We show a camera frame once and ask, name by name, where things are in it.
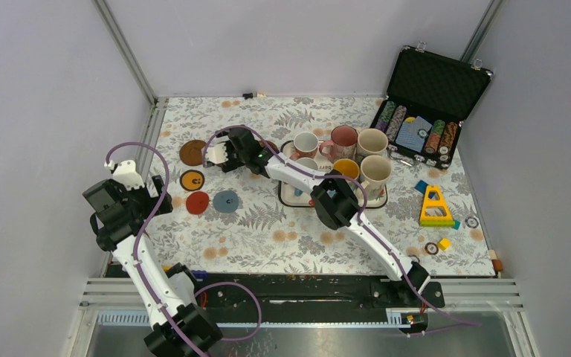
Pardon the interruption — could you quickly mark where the grey blue coaster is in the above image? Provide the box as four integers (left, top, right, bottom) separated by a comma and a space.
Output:
213, 190, 239, 213

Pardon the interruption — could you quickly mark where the small yellow cube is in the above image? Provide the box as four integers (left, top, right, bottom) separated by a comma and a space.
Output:
437, 238, 451, 251

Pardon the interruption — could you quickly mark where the cream mug front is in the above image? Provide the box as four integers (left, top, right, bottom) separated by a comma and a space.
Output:
358, 155, 392, 201

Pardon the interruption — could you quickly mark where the red apple coaster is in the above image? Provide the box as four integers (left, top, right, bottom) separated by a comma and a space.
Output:
185, 191, 210, 215

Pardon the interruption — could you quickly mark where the pink large mug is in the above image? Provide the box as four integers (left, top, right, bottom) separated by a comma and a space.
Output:
318, 125, 358, 163

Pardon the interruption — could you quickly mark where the black poker chip case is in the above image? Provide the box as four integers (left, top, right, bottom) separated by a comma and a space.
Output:
370, 46, 494, 170

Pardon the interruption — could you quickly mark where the floral tablecloth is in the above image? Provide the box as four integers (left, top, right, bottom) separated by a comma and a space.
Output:
147, 97, 494, 277

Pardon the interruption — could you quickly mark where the brown wooden coaster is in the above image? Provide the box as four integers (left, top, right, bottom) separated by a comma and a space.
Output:
258, 140, 280, 153
179, 140, 206, 167

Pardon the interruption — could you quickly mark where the blue floral mug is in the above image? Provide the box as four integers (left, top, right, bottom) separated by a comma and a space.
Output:
294, 158, 318, 197

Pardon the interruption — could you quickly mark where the cream mug rear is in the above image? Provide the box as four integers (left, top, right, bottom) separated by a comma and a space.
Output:
355, 128, 389, 164

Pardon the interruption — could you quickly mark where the blue card deck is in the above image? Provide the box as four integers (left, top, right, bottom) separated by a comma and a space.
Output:
395, 116, 433, 152

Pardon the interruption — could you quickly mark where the cream mug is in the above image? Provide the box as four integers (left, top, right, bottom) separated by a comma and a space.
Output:
355, 128, 389, 164
358, 155, 392, 201

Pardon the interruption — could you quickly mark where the orange smiley coaster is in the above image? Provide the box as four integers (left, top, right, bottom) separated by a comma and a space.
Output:
179, 170, 205, 192

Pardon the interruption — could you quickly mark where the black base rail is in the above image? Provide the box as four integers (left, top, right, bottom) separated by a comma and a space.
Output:
106, 266, 444, 327

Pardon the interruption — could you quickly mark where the pink small mug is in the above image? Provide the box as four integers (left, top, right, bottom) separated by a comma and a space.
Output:
289, 132, 320, 160

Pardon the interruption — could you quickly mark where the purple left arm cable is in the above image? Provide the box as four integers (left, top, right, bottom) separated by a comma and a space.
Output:
106, 142, 262, 357

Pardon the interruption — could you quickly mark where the yellow triangle toy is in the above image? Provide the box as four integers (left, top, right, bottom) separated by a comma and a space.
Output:
419, 185, 456, 228

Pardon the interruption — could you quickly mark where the white strawberry tray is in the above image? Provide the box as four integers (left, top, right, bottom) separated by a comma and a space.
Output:
277, 140, 389, 210

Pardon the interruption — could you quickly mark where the yellow inside blue mug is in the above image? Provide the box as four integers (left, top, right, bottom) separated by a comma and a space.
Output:
332, 158, 360, 181

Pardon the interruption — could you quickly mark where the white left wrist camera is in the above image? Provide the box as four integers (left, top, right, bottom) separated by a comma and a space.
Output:
104, 159, 146, 191

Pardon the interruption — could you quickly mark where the blue small block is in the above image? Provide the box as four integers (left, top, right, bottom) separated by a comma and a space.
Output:
414, 180, 428, 194

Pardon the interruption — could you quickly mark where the small ring chip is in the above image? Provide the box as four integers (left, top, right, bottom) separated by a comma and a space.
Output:
425, 242, 439, 255

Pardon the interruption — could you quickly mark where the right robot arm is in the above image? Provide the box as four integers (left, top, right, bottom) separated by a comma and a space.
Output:
202, 125, 430, 306

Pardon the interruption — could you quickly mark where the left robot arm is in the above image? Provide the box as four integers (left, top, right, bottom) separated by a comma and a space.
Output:
83, 176, 222, 356

